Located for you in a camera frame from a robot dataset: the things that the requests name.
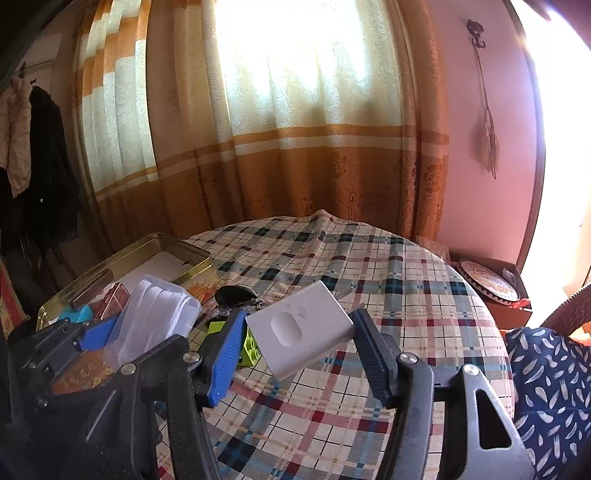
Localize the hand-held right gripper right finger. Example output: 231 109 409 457
347 308 536 480

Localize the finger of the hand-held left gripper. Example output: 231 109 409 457
9 318 118 370
18 362 121 416

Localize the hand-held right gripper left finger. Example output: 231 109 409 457
65 309 250 480

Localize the teal building block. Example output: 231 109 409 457
58 305 95 326

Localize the red building block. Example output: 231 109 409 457
90 282 132 321

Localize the clear plastic case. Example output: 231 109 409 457
102 274 202 367

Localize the white wall charger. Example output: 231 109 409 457
245 280 355 381

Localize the gold tin box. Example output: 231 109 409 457
36 232 217 398

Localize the green building block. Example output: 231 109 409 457
205 320 262 367

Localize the black key pouch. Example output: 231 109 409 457
215 285 264 310

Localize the red patterned cloth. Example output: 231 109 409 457
0 263 29 337

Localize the white paper liner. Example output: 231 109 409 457
139 251 191 283

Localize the decorated round plate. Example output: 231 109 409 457
457 260 522 305

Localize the cardboard box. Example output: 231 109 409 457
445 257 534 328

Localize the black hanging coat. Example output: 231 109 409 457
18 85 83 252

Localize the blue leaf-print cushion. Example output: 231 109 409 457
503 325 591 480

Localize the brown wicker chair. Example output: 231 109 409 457
538 282 591 344

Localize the orange and cream curtain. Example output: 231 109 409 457
74 0 451 259

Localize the beige hanging jacket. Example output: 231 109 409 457
0 74 34 199

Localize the hanging rope tassel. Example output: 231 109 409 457
473 44 500 180

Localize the metal wall hook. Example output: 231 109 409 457
466 18 486 49

